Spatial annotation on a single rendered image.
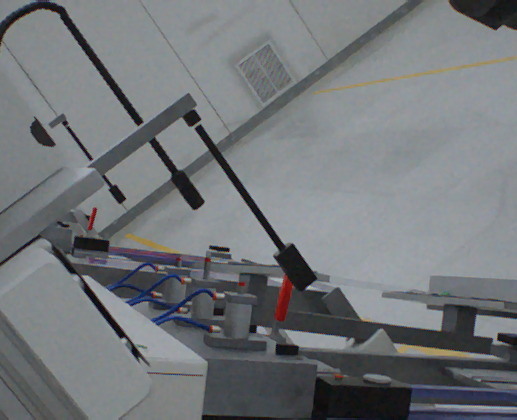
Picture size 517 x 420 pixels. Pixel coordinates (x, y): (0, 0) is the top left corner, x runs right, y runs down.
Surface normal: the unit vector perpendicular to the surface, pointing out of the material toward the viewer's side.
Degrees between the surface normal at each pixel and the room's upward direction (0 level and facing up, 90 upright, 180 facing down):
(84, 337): 90
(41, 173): 90
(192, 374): 90
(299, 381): 90
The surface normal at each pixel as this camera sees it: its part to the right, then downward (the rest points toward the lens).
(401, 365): 0.33, 0.09
